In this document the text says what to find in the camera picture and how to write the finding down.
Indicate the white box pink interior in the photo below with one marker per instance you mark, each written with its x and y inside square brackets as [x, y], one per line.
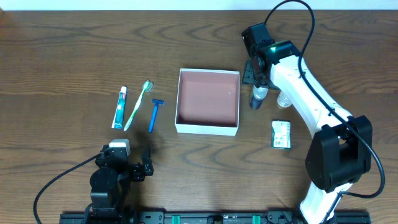
[207, 102]

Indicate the teal toothpaste tube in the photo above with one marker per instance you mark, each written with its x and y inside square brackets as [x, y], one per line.
[120, 107]

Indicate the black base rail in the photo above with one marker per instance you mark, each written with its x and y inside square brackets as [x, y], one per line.
[272, 216]

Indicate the white tube gold cap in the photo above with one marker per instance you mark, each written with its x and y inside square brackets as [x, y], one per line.
[283, 101]

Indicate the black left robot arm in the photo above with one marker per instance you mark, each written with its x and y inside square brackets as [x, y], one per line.
[111, 182]

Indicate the green white toothbrush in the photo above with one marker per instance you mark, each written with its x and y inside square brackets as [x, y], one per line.
[146, 87]

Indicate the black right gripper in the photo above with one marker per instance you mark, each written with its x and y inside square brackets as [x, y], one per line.
[247, 76]

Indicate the blue disposable razor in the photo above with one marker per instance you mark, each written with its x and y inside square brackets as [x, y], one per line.
[156, 103]

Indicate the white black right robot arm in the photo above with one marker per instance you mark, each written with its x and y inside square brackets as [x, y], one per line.
[338, 155]

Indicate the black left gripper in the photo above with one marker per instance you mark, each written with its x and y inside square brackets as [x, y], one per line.
[138, 170]

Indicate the green white soap bar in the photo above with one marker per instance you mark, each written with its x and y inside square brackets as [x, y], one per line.
[281, 134]

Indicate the blue liquid clear bottle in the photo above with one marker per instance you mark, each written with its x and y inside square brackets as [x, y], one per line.
[257, 97]

